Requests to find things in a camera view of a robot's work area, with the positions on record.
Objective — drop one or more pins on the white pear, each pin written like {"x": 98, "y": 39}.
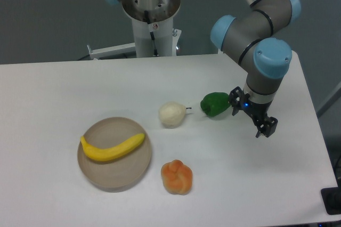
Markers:
{"x": 172, "y": 114}

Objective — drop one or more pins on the orange knotted bread roll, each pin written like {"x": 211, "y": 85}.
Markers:
{"x": 177, "y": 177}

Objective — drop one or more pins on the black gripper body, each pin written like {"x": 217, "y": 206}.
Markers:
{"x": 256, "y": 108}

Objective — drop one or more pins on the beige round plate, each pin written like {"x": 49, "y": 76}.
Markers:
{"x": 122, "y": 173}

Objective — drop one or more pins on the black device at table edge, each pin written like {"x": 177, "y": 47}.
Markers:
{"x": 331, "y": 200}

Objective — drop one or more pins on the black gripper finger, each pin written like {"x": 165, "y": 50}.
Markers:
{"x": 266, "y": 126}
{"x": 238, "y": 100}

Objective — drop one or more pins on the yellow banana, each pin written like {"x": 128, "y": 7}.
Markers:
{"x": 112, "y": 153}

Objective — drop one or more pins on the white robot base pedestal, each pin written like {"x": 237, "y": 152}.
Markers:
{"x": 153, "y": 26}

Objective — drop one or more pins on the green bell pepper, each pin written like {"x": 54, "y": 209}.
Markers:
{"x": 215, "y": 103}

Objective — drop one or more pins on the white metal mounting bracket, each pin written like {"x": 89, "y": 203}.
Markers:
{"x": 113, "y": 52}

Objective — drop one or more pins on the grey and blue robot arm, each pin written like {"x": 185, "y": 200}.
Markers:
{"x": 249, "y": 42}

